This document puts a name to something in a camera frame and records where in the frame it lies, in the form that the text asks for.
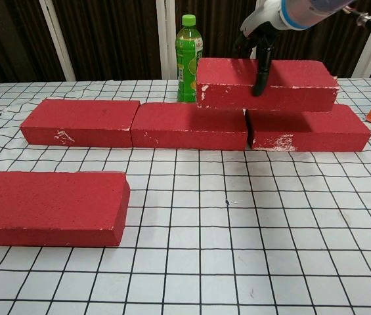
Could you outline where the red foam brick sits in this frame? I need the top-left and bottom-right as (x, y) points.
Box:
(20, 99), (141, 148)
(130, 102), (248, 151)
(196, 58), (340, 113)
(246, 104), (371, 152)
(0, 171), (131, 247)

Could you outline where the green tea bottle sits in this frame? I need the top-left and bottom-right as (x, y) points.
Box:
(175, 14), (204, 103)

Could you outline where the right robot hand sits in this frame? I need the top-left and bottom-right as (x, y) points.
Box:
(232, 0), (292, 97)

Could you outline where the white black checkered tablecloth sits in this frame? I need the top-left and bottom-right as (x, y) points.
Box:
(0, 77), (371, 315)

